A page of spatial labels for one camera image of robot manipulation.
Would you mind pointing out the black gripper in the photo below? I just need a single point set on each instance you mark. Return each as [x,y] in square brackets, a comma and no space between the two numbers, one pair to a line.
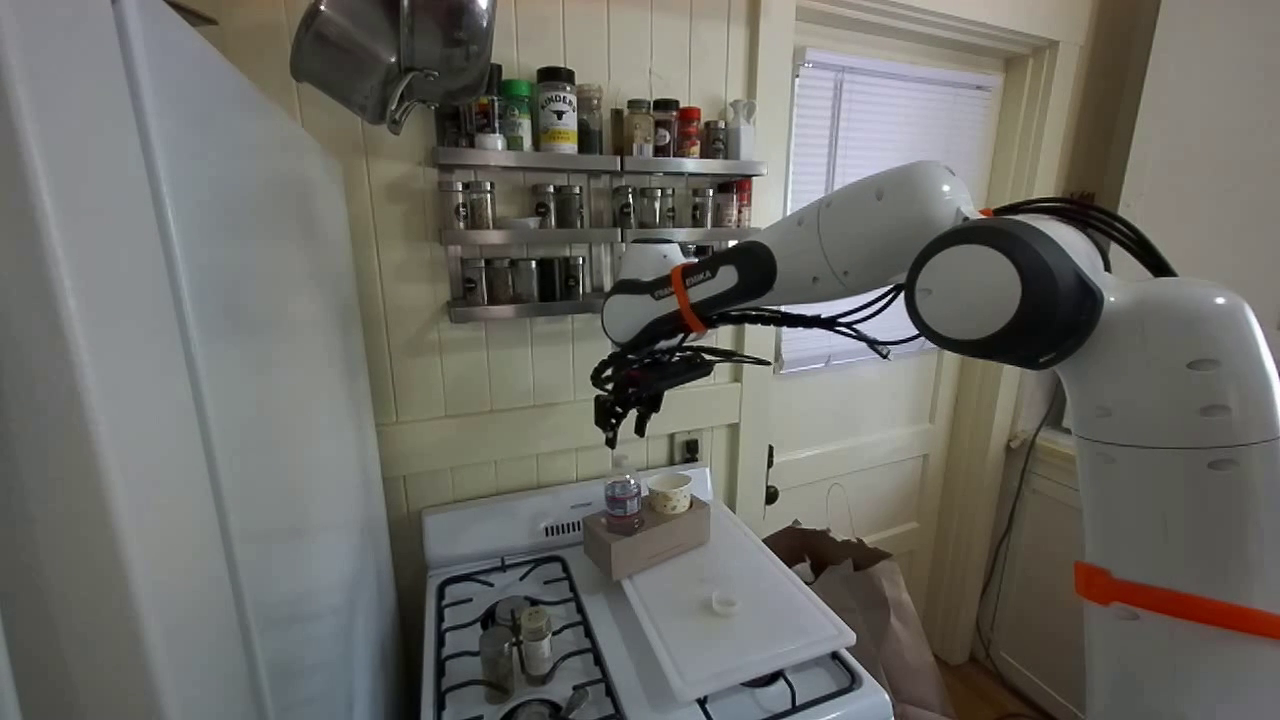
[660,369]

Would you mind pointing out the clear plastic water bottle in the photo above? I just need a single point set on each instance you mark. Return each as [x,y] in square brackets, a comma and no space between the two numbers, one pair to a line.
[621,507]

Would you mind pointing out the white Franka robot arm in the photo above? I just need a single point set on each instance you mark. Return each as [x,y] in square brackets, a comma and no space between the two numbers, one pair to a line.
[1173,507]

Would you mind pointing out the brown cardboard cupholder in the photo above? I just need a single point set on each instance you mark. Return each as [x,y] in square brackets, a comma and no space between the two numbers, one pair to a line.
[645,544]

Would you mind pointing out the white bottle cap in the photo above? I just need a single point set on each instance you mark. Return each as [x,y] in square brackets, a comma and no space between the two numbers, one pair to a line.
[720,602]

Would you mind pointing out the white gas stove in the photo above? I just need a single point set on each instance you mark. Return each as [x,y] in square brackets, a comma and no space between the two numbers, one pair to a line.
[460,532]

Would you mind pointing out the white panel door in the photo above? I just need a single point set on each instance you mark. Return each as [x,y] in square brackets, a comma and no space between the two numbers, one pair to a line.
[853,455]

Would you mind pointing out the glass salt shaker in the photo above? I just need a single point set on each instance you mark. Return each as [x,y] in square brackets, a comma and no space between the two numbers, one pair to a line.
[532,645]

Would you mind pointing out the white cutting board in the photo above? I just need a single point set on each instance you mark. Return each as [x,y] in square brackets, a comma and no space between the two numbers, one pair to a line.
[732,645]

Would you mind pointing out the dark pepper shaker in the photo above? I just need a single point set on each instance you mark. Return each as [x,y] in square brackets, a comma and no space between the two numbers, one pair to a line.
[499,663]

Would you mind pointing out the red spice jar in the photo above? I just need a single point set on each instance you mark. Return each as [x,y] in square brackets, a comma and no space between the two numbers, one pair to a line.
[691,133]

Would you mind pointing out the white jar with dark lid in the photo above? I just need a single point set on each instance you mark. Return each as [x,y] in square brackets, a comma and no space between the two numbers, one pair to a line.
[557,112]

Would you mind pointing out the green lid spice jar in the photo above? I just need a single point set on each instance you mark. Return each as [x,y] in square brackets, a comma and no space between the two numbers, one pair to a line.
[518,121]

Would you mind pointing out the brown paper bag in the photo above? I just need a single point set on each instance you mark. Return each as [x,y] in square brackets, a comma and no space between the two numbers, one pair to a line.
[873,615]

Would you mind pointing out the dark spice jar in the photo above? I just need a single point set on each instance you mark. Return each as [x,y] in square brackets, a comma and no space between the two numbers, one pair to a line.
[484,121]

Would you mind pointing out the white window blind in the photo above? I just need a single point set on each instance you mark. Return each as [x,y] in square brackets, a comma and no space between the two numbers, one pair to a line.
[884,133]

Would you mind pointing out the hanging steel pot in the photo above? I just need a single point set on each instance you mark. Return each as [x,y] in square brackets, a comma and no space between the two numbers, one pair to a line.
[384,53]

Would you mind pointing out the white refrigerator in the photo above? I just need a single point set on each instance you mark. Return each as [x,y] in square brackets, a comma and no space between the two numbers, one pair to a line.
[175,400]

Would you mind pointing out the wall power outlet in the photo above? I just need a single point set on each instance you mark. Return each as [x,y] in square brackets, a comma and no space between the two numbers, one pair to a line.
[686,449]

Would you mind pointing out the metal wall spice rack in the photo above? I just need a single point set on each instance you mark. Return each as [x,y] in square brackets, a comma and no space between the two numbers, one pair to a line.
[586,166]

